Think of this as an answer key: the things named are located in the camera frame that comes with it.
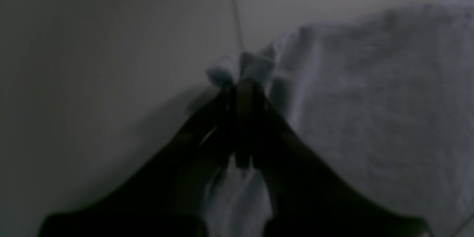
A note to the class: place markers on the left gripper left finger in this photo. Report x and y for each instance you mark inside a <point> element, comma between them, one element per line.
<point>163,198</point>

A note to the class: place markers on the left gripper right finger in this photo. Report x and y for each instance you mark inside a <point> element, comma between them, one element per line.
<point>308,198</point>

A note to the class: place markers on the grey T-shirt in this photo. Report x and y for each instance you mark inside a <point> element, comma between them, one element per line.
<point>386,99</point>

